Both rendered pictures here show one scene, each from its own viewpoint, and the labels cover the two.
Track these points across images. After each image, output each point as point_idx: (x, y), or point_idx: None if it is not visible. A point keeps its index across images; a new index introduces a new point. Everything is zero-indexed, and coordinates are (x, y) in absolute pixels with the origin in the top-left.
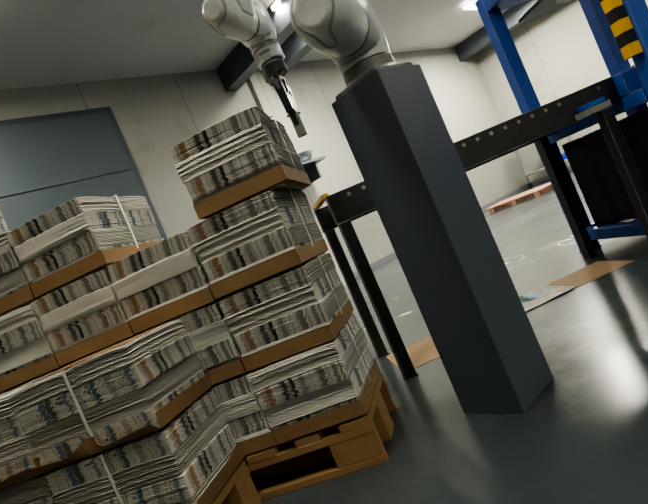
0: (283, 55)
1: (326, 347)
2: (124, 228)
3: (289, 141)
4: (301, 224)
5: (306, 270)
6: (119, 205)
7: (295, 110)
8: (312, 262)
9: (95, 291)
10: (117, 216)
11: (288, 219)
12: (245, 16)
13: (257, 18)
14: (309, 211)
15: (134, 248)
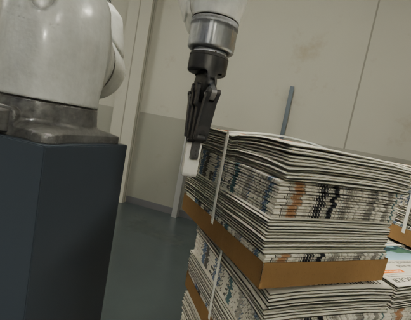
0: (188, 44)
1: None
2: (404, 206)
3: (257, 179)
4: (210, 281)
5: (184, 294)
6: None
7: (186, 136)
8: (196, 314)
9: None
10: (405, 190)
11: (200, 253)
12: (186, 26)
13: (190, 8)
14: (251, 318)
15: (396, 230)
